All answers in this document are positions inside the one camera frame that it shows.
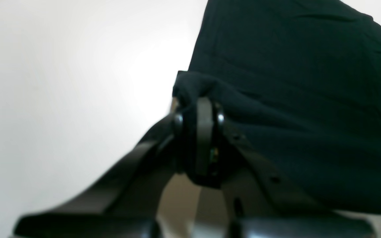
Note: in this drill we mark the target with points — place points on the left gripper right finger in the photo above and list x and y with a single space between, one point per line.
261 202

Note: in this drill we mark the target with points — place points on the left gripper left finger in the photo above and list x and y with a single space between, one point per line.
123 203

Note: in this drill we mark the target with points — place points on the black T-shirt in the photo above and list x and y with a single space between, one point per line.
302 80

